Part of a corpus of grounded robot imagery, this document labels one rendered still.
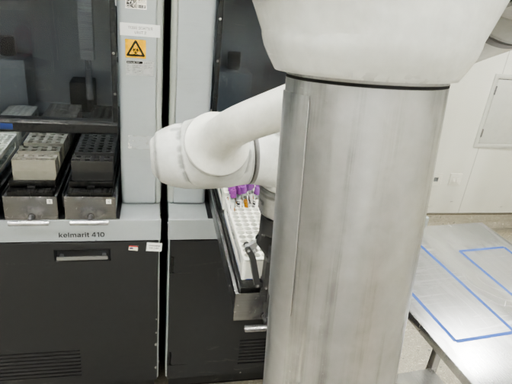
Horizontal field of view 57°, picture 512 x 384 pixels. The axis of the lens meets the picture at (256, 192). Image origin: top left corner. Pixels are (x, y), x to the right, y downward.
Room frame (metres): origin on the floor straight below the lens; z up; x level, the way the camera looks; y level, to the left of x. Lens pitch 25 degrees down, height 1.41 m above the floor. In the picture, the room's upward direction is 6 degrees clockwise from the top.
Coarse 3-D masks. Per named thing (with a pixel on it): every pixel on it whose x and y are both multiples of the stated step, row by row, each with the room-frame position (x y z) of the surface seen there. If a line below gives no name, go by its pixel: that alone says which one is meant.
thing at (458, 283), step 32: (480, 224) 1.20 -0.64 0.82; (448, 256) 1.01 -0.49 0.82; (480, 256) 1.02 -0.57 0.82; (416, 288) 0.85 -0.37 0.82; (448, 288) 0.87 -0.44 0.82; (480, 288) 0.88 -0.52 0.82; (416, 320) 0.75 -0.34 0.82; (448, 320) 0.76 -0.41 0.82; (480, 320) 0.77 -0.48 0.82; (448, 352) 0.67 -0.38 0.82; (480, 352) 0.68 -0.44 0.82
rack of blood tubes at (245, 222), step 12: (228, 204) 1.07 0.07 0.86; (228, 216) 1.07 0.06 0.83; (240, 216) 1.01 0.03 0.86; (252, 216) 1.02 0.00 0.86; (228, 228) 1.02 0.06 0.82; (240, 228) 0.96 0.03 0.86; (252, 228) 0.97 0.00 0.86; (240, 240) 0.90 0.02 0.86; (252, 240) 0.91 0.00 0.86; (240, 252) 0.86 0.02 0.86; (240, 264) 0.85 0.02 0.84; (240, 276) 0.84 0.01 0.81
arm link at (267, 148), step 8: (264, 136) 0.74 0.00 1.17; (272, 136) 0.74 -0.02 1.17; (256, 144) 0.72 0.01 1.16; (264, 144) 0.73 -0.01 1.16; (272, 144) 0.73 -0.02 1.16; (256, 152) 0.71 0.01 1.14; (264, 152) 0.72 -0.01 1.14; (272, 152) 0.72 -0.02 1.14; (256, 160) 0.71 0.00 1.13; (264, 160) 0.72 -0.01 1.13; (272, 160) 0.72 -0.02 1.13; (256, 168) 0.71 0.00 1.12; (264, 168) 0.72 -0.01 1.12; (272, 168) 0.72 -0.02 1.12; (256, 176) 0.72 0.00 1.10; (264, 176) 0.72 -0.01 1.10; (272, 176) 0.72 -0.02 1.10; (256, 184) 0.74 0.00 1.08; (264, 184) 0.73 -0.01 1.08; (272, 184) 0.73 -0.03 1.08; (272, 192) 0.75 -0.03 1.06
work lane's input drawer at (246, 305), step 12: (216, 192) 1.23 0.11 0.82; (216, 204) 1.18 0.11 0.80; (216, 216) 1.11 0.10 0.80; (216, 228) 1.09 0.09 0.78; (228, 240) 0.97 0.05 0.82; (228, 252) 0.94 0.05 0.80; (228, 264) 0.89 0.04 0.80; (228, 276) 0.88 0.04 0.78; (240, 288) 0.80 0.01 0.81; (252, 288) 0.80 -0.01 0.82; (240, 300) 0.79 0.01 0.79; (252, 300) 0.79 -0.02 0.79; (240, 312) 0.79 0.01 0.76; (252, 312) 0.79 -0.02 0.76; (264, 324) 0.77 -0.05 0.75
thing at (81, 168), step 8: (72, 160) 1.20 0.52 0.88; (80, 160) 1.21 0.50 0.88; (88, 160) 1.22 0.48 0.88; (96, 160) 1.23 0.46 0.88; (104, 160) 1.23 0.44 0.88; (112, 160) 1.23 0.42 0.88; (72, 168) 1.20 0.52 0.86; (80, 168) 1.20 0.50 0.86; (88, 168) 1.21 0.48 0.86; (96, 168) 1.21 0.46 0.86; (104, 168) 1.22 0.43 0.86; (112, 168) 1.22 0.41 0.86; (72, 176) 1.20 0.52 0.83; (80, 176) 1.20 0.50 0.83; (88, 176) 1.21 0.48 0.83; (96, 176) 1.21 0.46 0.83; (104, 176) 1.22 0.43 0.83; (112, 176) 1.22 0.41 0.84
